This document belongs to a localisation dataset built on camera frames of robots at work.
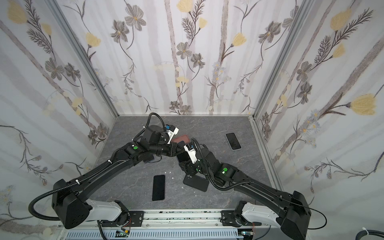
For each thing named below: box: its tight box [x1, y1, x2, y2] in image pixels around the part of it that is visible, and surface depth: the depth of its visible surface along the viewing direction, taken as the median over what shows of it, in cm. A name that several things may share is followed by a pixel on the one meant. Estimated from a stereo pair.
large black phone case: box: [183, 175, 210, 192], surface depth 88 cm
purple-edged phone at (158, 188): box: [152, 175, 165, 201], surface depth 86 cm
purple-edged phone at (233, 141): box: [225, 132, 242, 151], surface depth 109 cm
